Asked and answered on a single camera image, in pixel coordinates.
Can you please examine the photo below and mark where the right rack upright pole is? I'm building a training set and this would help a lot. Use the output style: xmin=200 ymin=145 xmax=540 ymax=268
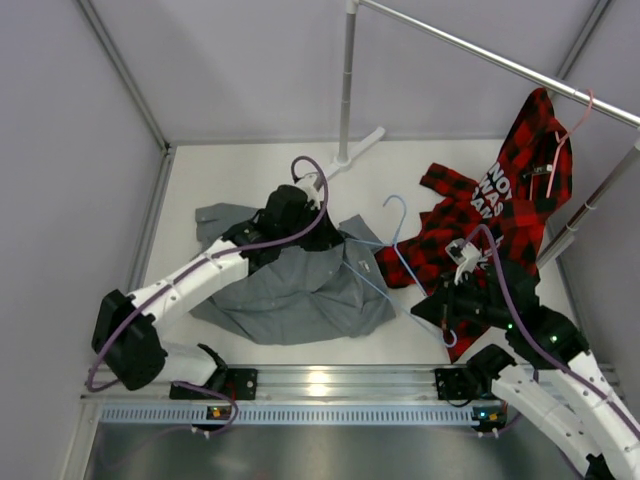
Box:
xmin=537 ymin=140 xmax=639 ymax=267

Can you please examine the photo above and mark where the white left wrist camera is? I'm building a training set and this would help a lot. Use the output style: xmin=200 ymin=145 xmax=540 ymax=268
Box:
xmin=294 ymin=173 xmax=324 ymax=210

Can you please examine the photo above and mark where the aluminium mounting rail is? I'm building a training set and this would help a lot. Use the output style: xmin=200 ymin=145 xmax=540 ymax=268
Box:
xmin=82 ymin=363 xmax=621 ymax=401

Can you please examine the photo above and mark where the slotted grey cable duct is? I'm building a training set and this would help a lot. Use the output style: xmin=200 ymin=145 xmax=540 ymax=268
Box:
xmin=100 ymin=404 xmax=489 ymax=426

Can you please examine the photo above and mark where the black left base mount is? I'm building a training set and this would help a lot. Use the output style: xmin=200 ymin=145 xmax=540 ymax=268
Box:
xmin=169 ymin=368 xmax=258 ymax=400

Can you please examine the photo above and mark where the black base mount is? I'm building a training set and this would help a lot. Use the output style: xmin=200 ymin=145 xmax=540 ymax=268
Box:
xmin=434 ymin=367 xmax=476 ymax=402
xmin=169 ymin=368 xmax=258 ymax=400

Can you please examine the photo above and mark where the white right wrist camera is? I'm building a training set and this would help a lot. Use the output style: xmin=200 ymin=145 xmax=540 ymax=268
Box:
xmin=445 ymin=239 xmax=481 ymax=285

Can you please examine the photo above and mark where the pink wire hanger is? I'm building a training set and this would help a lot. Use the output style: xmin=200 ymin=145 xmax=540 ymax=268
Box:
xmin=546 ymin=89 xmax=595 ymax=199

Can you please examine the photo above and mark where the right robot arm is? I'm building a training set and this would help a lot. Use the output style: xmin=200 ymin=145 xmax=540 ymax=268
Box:
xmin=411 ymin=263 xmax=639 ymax=479

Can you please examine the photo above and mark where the grey rack upright pole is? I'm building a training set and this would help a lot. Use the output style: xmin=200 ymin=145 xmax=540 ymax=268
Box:
xmin=337 ymin=1 xmax=359 ymax=155

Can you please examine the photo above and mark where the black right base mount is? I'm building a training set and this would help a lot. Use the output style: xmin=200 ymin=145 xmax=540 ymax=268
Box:
xmin=434 ymin=367 xmax=476 ymax=402

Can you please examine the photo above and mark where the red black plaid shirt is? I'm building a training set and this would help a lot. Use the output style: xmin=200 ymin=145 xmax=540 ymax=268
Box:
xmin=373 ymin=87 xmax=574 ymax=364

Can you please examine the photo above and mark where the grey button-up shirt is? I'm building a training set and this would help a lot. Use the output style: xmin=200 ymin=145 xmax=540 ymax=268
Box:
xmin=190 ymin=215 xmax=396 ymax=345

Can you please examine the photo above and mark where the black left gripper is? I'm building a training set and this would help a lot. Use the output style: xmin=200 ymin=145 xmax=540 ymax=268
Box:
xmin=279 ymin=201 xmax=345 ymax=252

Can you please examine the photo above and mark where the light blue wire hanger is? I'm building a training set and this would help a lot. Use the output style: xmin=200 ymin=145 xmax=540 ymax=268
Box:
xmin=347 ymin=194 xmax=458 ymax=349

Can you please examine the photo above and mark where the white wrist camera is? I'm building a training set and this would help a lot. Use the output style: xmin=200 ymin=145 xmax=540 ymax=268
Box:
xmin=294 ymin=173 xmax=324 ymax=210
xmin=445 ymin=239 xmax=481 ymax=285

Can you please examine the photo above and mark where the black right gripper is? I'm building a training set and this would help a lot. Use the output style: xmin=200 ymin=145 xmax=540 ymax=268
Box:
xmin=410 ymin=269 xmax=512 ymax=330

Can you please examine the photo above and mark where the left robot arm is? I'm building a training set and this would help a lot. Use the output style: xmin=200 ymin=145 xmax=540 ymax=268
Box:
xmin=91 ymin=180 xmax=342 ymax=399

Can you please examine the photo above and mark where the silver garment rack rail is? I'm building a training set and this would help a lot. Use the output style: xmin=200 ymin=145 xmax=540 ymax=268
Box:
xmin=359 ymin=1 xmax=639 ymax=130

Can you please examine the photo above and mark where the white rack base foot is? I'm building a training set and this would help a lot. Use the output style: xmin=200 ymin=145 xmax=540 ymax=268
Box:
xmin=311 ymin=127 xmax=386 ymax=190

